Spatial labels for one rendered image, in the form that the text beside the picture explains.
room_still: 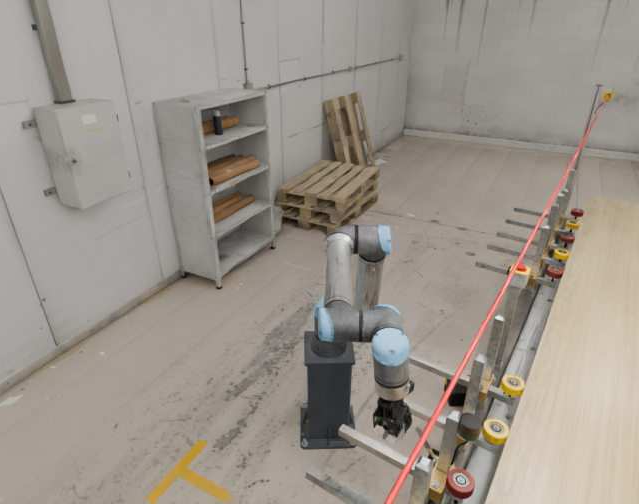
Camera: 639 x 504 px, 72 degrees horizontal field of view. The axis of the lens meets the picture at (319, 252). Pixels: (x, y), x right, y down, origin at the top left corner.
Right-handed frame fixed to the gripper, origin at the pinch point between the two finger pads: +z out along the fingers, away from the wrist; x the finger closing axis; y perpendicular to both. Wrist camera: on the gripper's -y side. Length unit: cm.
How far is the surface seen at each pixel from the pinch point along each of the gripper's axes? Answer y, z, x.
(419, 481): 15.0, -7.4, 12.9
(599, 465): -35, 21, 51
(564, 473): -26, 20, 42
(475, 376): -34.6, 1.7, 12.1
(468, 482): -6.9, 16.6, 19.2
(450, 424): -9.7, -1.2, 12.2
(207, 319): -95, 92, -210
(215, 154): -196, -7, -273
